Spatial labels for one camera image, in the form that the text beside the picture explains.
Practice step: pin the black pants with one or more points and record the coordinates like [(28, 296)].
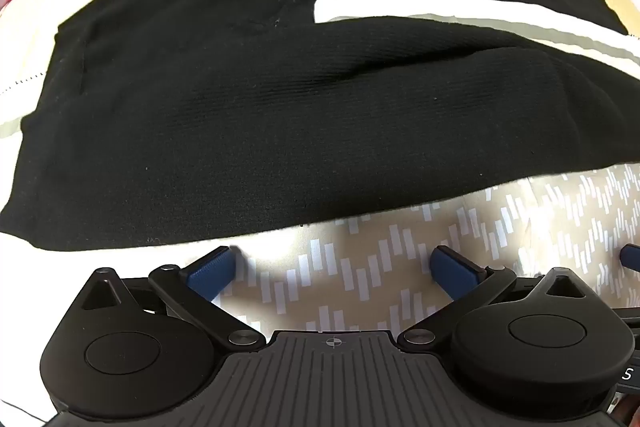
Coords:
[(280, 117)]

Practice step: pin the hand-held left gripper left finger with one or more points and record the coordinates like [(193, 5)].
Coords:
[(212, 272)]

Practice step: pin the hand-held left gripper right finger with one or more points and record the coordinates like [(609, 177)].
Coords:
[(452, 272)]

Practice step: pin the yellow and beige bed sheet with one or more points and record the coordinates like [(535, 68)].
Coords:
[(380, 277)]

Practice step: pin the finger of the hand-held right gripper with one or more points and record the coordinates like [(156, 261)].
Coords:
[(632, 255)]

